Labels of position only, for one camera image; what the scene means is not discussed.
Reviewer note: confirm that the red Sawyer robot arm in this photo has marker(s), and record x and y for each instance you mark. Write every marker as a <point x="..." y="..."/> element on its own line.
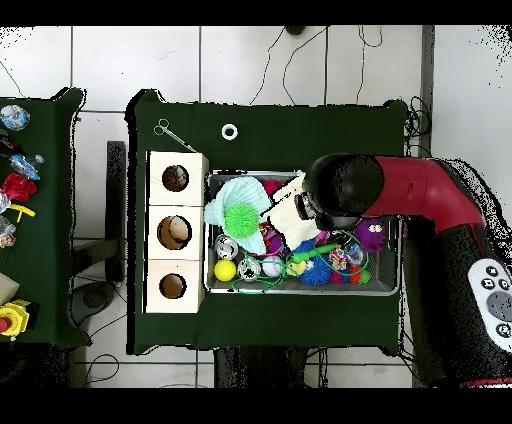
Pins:
<point x="420" y="188"/>

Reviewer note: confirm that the clear plastic packet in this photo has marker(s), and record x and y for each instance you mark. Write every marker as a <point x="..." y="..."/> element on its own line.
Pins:
<point x="6" y="232"/>

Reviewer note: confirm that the cream knitted cloth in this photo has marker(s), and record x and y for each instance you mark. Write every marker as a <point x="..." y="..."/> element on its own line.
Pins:
<point x="292" y="220"/>

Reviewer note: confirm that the yellow plastic toy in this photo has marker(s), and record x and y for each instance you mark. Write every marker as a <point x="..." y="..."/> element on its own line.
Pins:
<point x="22" y="211"/>

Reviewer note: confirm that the blue spiky ball with eyes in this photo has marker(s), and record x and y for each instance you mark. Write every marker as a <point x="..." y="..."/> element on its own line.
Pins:
<point x="316" y="274"/>

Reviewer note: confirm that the crushed clear plastic bottle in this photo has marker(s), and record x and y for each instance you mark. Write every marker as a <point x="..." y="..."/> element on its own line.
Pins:
<point x="14" y="117"/>

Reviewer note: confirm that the metal scissors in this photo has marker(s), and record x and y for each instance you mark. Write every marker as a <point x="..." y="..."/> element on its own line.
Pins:
<point x="172" y="134"/>

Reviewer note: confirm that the beige foam block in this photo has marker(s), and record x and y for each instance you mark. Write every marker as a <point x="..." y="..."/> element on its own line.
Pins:
<point x="6" y="286"/>

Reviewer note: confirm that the blue spiky rubber ball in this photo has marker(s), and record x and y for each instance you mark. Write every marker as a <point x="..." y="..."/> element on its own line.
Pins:
<point x="304" y="246"/>

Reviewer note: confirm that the striped spiky caterpillar toy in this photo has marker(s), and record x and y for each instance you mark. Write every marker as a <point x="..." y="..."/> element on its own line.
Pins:
<point x="354" y="276"/>

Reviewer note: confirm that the yellow ball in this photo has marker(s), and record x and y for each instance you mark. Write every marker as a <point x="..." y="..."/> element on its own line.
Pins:
<point x="225" y="270"/>

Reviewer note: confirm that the mint green knitted cloth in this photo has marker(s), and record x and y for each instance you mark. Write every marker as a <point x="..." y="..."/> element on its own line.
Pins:
<point x="240" y="192"/>

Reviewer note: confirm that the yellow emergency stop button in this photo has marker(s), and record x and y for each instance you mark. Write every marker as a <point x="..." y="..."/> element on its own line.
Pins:
<point x="12" y="318"/>

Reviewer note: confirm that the red cloth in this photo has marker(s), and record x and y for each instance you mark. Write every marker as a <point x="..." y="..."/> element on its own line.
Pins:
<point x="18" y="187"/>

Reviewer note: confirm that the green spiky rubber ball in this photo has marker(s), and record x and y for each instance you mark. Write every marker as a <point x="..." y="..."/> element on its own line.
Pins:
<point x="241" y="221"/>

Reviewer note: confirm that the white toy baseball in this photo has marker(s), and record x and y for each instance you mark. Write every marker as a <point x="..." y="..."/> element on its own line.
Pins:
<point x="272" y="266"/>

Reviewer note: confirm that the crushed bottle with blue label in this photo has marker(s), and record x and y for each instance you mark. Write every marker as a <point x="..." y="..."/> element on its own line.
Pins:
<point x="26" y="166"/>

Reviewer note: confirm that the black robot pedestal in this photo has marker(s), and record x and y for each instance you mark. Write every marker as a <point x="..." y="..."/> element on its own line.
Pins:
<point x="260" y="368"/>

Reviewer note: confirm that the purple spiky monster toy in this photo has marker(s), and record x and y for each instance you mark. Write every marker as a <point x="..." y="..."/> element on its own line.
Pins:
<point x="370" y="236"/>

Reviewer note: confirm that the wooden box with three holes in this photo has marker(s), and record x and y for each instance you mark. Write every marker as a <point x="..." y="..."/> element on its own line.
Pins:
<point x="198" y="240"/>

